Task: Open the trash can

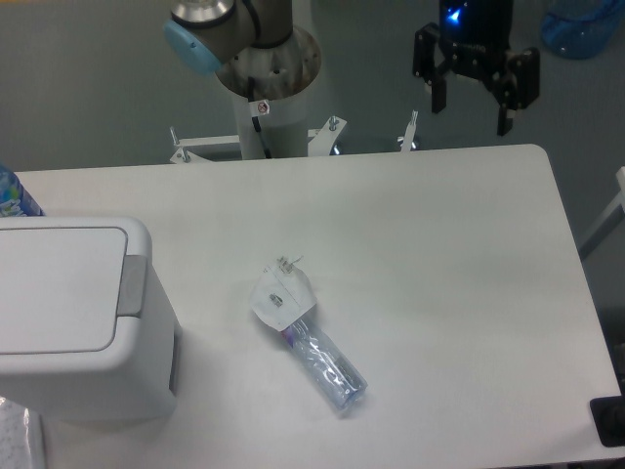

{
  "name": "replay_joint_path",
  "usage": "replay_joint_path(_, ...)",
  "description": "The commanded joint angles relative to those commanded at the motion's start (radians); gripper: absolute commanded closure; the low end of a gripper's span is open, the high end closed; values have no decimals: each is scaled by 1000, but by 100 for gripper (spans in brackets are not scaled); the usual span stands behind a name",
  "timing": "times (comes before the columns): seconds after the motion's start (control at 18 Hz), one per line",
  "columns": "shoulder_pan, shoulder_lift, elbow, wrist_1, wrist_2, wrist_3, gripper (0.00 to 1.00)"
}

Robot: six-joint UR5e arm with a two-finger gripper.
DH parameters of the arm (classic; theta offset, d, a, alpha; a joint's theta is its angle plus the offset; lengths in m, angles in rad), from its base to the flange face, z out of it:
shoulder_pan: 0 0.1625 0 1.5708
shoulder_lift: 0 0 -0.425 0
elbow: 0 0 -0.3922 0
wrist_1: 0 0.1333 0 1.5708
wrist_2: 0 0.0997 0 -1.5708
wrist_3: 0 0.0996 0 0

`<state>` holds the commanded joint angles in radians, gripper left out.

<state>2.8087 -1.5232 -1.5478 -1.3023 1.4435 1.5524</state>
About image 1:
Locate white levelling foot bracket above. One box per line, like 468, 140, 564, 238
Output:
397, 109, 420, 152

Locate black cable on pedestal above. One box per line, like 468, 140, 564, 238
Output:
247, 75, 273, 160

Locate blue water jug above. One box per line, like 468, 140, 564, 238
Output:
540, 1, 624, 60

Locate black clamp at table edge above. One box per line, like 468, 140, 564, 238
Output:
590, 396, 624, 448

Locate white push-lid trash can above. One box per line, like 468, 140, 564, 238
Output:
1, 216, 182, 421

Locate white frame at right edge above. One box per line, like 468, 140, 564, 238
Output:
578, 167, 624, 262

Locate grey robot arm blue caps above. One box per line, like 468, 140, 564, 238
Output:
163, 1, 540, 136

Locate blue labelled bottle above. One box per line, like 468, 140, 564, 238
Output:
0, 165, 45, 218

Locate clear speckled plastic bag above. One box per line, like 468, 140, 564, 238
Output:
1, 398, 47, 468

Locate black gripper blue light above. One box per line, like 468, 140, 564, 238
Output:
412, 0, 541, 136

